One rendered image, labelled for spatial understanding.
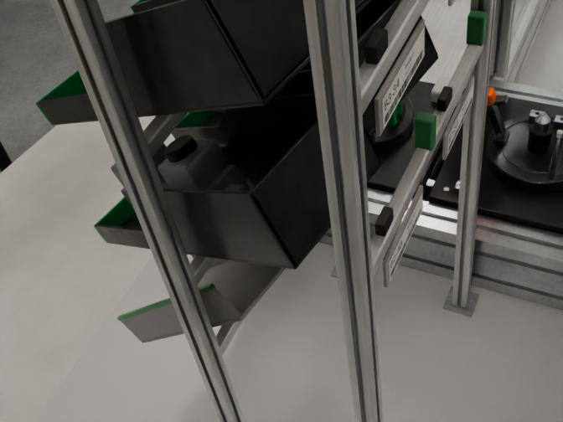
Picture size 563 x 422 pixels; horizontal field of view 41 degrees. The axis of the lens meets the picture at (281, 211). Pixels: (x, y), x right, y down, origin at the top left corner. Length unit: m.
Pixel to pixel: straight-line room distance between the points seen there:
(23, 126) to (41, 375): 1.98
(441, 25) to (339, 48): 1.09
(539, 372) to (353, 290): 0.53
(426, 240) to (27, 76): 2.45
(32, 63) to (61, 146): 1.91
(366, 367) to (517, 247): 0.46
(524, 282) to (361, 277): 0.58
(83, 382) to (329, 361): 0.34
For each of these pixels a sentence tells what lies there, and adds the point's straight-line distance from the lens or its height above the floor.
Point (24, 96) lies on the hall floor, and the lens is 3.19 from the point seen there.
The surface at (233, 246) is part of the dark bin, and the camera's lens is 0.61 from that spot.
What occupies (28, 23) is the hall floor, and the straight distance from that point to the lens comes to 3.64.
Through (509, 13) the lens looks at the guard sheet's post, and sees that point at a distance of 1.22.
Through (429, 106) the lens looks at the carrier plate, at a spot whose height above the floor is 0.97.
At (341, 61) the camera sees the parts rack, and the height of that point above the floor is 1.52.
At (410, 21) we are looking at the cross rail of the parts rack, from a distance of 0.51.
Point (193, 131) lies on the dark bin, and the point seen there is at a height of 1.22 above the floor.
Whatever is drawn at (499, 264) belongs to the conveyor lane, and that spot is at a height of 0.92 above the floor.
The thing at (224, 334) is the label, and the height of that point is 1.11.
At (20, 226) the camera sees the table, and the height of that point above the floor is 0.86.
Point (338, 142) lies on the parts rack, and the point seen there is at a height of 1.46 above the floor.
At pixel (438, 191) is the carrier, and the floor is 0.97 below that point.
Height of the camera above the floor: 1.75
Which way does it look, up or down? 47 degrees down
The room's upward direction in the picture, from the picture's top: 11 degrees counter-clockwise
